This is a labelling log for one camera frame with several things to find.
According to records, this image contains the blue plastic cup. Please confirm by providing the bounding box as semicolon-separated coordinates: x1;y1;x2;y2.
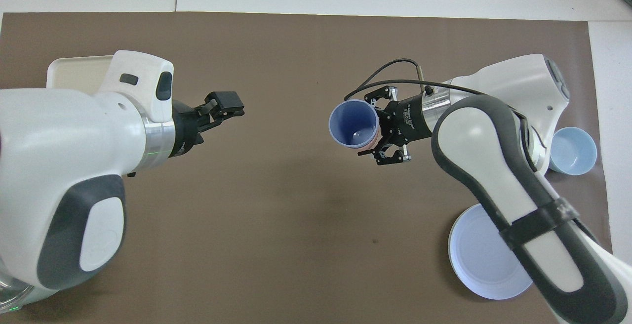
329;99;381;151

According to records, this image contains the light blue bowl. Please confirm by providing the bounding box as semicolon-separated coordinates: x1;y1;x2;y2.
548;126;597;175

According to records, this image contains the pale blue round plate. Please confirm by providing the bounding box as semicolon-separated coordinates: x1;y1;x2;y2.
448;203;535;300

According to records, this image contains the brown paper table mat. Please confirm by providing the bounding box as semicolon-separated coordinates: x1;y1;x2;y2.
0;12;622;324

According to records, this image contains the pink plastic cup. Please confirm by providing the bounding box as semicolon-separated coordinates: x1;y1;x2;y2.
356;131;382;150

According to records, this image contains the cream tray with Rabbit print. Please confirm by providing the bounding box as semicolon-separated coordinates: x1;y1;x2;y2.
47;55;115;89

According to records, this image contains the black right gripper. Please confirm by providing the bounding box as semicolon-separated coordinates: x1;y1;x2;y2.
357;86;435;167

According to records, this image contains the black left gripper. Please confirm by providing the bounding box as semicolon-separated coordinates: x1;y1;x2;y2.
171;90;245;160

